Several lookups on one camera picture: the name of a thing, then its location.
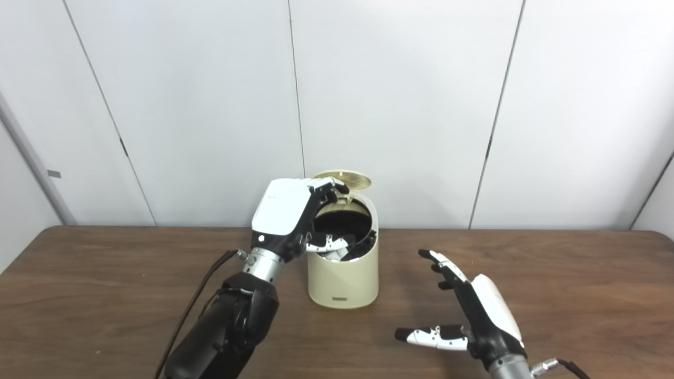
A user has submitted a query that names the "round cream bin lid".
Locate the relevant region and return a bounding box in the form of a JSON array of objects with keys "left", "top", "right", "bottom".
[{"left": 314, "top": 170, "right": 372, "bottom": 191}]

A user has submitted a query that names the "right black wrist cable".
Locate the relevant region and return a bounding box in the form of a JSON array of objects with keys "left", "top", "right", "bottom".
[{"left": 529, "top": 358, "right": 590, "bottom": 379}]

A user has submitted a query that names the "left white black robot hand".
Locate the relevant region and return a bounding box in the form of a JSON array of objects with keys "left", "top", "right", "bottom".
[{"left": 251, "top": 177, "right": 351, "bottom": 262}]

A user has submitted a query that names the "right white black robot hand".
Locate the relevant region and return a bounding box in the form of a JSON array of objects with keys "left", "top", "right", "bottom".
[{"left": 395, "top": 250, "right": 527, "bottom": 372}]

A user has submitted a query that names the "cream-colored desktop bin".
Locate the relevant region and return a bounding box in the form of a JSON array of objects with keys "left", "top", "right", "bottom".
[{"left": 307, "top": 170, "right": 380, "bottom": 310}]

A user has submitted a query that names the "black bin liner bag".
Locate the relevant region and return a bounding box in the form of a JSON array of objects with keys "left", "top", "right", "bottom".
[{"left": 313, "top": 200, "right": 378, "bottom": 262}]

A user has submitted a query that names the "gray wall corner post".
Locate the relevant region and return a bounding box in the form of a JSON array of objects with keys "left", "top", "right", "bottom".
[{"left": 0, "top": 92, "right": 77, "bottom": 226}]

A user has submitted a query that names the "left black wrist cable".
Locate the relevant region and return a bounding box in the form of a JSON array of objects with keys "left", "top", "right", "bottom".
[{"left": 153, "top": 250, "right": 248, "bottom": 379}]

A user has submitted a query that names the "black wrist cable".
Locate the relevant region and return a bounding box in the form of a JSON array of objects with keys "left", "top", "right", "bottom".
[
  {"left": 153, "top": 250, "right": 248, "bottom": 379},
  {"left": 529, "top": 358, "right": 590, "bottom": 379}
]

